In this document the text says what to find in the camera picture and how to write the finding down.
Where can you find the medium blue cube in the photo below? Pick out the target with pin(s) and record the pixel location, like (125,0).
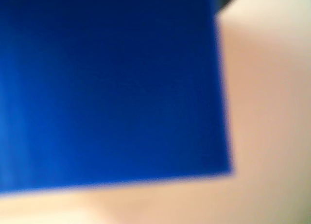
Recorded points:
(109,88)

